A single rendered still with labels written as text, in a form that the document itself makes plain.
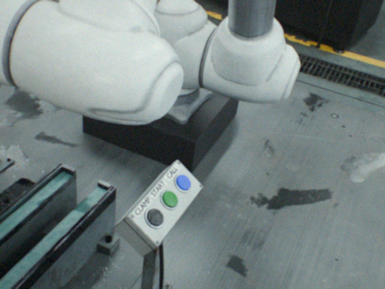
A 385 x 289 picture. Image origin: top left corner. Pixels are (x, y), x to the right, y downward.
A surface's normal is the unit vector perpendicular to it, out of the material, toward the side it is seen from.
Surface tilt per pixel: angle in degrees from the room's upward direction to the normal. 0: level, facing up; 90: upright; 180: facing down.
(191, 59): 78
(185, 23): 55
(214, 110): 2
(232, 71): 104
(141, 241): 90
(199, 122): 2
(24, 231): 90
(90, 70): 63
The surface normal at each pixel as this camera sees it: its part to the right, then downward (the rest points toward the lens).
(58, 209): 0.89, 0.36
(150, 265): -0.43, 0.51
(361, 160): 0.12, -0.78
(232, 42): -0.47, 0.12
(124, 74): 0.05, 0.11
